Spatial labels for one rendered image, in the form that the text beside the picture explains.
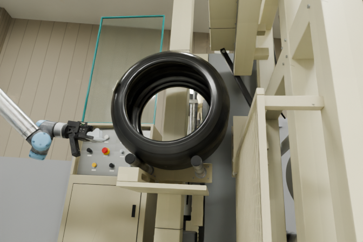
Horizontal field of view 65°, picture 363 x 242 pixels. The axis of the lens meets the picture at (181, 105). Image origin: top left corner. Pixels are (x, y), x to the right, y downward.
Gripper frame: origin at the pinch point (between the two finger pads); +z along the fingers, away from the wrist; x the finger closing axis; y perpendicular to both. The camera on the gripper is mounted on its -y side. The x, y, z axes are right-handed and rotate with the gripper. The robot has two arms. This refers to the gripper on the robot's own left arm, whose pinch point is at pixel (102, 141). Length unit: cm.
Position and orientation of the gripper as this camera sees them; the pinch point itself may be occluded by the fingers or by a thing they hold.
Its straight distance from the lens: 140.6
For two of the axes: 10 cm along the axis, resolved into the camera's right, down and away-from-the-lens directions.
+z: 9.8, 1.2, -1.7
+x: 1.2, 3.6, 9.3
